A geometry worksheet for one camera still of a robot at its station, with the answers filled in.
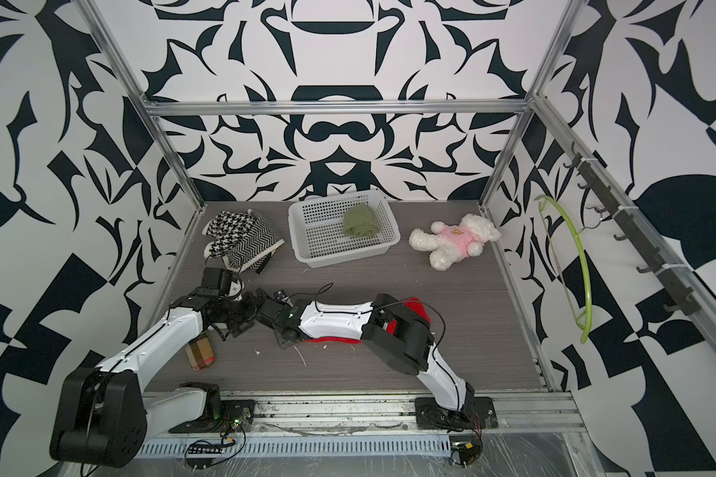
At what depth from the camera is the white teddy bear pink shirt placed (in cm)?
95

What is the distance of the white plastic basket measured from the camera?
1.01m

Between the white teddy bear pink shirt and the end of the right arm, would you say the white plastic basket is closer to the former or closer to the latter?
the white teddy bear pink shirt
